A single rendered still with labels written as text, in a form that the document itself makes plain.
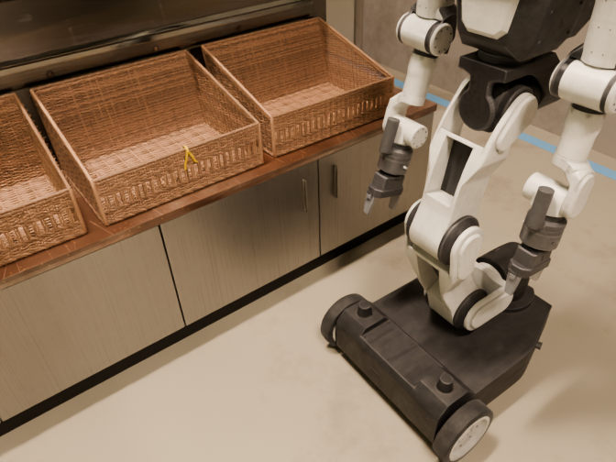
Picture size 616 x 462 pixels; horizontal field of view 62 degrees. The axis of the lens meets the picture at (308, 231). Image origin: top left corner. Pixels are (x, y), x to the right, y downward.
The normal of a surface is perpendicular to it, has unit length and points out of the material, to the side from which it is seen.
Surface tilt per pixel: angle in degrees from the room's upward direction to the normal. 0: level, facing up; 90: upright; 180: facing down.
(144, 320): 90
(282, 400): 0
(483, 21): 90
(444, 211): 80
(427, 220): 66
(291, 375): 0
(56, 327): 90
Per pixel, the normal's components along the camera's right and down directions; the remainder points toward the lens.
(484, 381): -0.04, -0.79
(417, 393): -0.62, -0.29
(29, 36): 0.55, 0.17
